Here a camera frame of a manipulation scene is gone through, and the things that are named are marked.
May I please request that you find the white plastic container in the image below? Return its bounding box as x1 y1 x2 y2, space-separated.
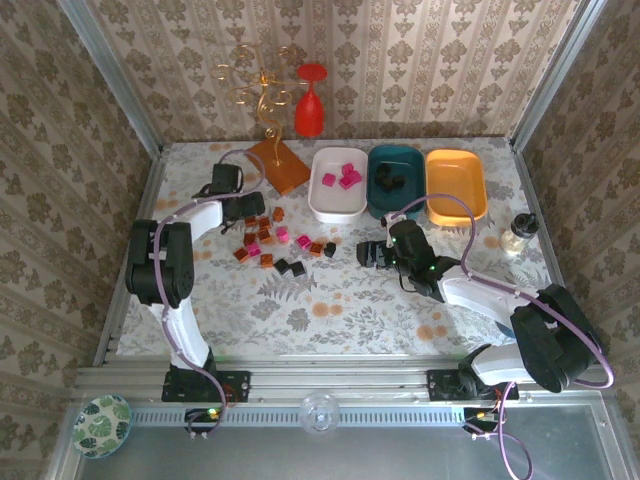
307 146 370 225

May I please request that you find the teal plastic container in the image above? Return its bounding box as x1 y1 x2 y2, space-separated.
367 144 428 220

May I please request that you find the red plastic goblet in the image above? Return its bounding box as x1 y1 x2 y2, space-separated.
293 61 330 139

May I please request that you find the orange plastic container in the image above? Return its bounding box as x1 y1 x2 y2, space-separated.
424 148 489 229

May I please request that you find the small glass bottle black cap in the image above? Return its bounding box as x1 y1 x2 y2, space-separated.
498 212 540 257

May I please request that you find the clear glass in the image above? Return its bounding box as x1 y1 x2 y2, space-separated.
299 390 341 435

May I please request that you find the small black controller board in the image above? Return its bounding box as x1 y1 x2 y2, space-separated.
463 407 501 426
184 407 224 426

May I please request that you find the green leaf patterned bowl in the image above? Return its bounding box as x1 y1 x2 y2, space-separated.
72 393 134 460

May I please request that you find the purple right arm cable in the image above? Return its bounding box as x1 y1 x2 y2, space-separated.
387 194 616 480

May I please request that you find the aluminium side rail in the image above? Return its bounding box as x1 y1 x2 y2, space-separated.
509 139 564 291
93 149 169 369

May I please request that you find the long aluminium base rail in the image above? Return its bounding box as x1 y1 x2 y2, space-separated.
74 357 609 404

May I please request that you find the aluminium frame post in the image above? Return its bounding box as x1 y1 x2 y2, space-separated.
55 0 166 159
509 0 609 149

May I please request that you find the grey slotted cable duct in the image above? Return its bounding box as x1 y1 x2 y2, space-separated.
130 404 469 427

